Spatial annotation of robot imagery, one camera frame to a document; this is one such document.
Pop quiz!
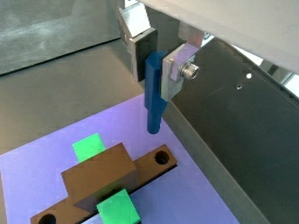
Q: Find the green right block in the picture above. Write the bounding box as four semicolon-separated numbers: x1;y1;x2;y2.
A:
73;133;106;163

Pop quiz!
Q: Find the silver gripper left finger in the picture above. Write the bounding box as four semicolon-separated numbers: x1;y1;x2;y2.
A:
117;3;158;81

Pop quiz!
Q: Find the green left block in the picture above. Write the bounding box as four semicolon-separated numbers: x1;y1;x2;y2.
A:
97;189;141;224

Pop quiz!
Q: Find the purple base block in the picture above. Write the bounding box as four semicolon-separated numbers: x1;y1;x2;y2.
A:
0;96;240;224

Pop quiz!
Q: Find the blue stepped peg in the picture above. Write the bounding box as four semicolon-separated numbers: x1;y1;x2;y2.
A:
145;51;167;134

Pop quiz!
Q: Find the brown T-shaped block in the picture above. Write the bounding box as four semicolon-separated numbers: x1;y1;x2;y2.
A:
31;143;178;224

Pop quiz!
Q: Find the green block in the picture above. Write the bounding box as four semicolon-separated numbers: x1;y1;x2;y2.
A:
97;189;141;224
73;133;106;163

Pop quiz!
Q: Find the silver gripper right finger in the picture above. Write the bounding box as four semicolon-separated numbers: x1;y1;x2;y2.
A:
161;23;205;101

